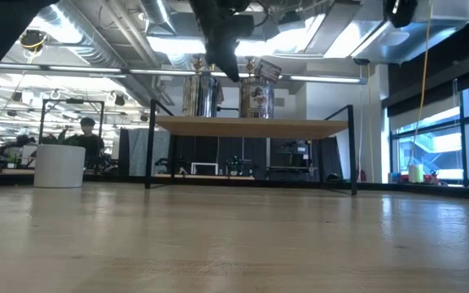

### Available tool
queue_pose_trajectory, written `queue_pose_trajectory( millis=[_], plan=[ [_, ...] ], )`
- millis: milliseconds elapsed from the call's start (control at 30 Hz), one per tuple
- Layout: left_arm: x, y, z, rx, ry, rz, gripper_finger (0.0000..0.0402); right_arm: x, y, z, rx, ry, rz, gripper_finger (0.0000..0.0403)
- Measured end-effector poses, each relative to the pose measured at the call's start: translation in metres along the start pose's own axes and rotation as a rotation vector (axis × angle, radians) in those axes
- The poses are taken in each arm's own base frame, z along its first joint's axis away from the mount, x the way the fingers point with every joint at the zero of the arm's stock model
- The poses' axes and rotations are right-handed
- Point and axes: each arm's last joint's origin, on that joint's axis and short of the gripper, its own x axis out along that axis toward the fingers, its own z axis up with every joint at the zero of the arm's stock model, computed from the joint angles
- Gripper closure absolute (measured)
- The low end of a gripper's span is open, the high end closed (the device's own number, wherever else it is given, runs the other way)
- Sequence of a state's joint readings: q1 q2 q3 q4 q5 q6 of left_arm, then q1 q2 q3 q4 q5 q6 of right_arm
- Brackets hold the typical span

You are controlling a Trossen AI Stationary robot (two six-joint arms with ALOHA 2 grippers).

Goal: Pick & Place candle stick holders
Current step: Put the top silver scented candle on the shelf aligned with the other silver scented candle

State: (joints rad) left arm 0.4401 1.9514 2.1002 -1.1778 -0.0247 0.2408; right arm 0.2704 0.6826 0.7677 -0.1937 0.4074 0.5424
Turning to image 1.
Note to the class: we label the white round planter pot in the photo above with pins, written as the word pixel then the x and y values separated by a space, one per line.
pixel 59 167

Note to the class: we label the pale green spool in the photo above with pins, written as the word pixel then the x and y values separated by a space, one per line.
pixel 416 174

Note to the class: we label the round silver ventilation duct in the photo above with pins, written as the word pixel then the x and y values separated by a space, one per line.
pixel 92 45

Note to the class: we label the gray partition panel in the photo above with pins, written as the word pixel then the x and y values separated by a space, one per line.
pixel 137 150

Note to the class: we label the person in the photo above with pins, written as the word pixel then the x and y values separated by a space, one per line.
pixel 90 144

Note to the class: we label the small white frame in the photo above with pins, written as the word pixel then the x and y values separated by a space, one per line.
pixel 204 163

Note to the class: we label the green succulent plant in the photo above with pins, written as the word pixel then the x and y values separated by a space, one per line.
pixel 69 140

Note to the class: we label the red items on sill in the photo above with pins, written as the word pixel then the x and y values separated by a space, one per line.
pixel 430 179

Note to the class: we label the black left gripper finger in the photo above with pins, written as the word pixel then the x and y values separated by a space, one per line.
pixel 226 61

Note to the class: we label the wooden shelf black metal legs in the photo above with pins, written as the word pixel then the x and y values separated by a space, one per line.
pixel 251 127

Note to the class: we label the black window frame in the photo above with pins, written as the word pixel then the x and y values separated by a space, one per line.
pixel 464 142

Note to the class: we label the brown paper hang tag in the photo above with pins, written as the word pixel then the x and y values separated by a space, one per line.
pixel 269 71

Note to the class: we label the rectangular silver air duct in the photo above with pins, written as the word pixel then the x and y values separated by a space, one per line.
pixel 365 40

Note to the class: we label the long ceiling light bar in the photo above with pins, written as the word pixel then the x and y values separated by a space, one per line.
pixel 96 70

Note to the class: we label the black camera gantry frame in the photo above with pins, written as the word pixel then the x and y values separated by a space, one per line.
pixel 73 100
pixel 230 108

